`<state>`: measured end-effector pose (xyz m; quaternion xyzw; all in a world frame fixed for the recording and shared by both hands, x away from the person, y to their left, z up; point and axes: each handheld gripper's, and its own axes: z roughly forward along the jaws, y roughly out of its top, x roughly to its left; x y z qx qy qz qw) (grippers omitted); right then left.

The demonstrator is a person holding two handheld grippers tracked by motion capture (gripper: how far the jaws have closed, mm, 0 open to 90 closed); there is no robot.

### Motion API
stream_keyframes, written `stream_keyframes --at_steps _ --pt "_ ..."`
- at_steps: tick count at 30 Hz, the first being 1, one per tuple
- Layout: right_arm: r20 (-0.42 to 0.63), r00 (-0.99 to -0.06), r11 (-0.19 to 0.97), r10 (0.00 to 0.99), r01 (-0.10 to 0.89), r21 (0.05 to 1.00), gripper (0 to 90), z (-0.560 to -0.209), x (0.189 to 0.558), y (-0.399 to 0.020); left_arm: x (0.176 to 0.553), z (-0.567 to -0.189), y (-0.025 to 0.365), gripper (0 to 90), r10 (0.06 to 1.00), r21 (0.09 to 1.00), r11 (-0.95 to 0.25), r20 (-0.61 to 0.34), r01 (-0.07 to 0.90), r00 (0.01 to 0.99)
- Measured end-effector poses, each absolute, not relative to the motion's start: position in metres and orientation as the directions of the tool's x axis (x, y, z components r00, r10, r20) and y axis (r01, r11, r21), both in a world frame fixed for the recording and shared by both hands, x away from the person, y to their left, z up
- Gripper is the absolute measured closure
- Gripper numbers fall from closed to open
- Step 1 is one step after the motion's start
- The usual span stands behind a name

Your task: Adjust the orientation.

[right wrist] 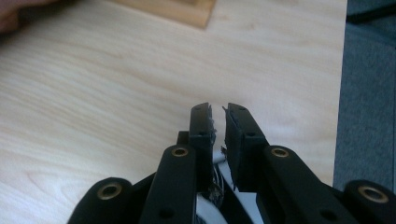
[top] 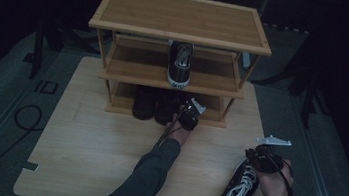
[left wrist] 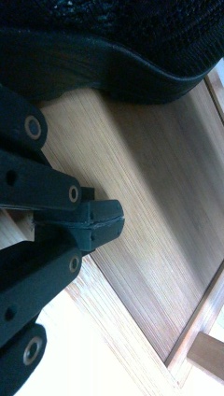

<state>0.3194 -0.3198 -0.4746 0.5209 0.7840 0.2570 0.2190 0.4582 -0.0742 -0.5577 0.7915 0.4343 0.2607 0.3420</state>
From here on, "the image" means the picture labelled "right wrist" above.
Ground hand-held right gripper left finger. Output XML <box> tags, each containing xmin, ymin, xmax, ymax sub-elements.
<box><xmin>177</xmin><ymin>102</ymin><xmax>218</xmax><ymax>192</ymax></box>

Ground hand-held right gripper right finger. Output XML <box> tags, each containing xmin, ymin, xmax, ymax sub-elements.
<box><xmin>221</xmin><ymin>103</ymin><xmax>271</xmax><ymax>192</ymax></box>

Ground black canvas sneaker white laces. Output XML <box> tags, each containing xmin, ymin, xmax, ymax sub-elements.
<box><xmin>195</xmin><ymin>106</ymin><xmax>265</xmax><ymax>224</ymax></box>

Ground wooden shoe rack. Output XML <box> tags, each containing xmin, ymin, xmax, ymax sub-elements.
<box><xmin>108</xmin><ymin>0</ymin><xmax>218</xmax><ymax>31</ymax></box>

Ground black metal stand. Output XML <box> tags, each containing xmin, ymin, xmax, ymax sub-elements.
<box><xmin>346</xmin><ymin>3</ymin><xmax>396</xmax><ymax>24</ymax></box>

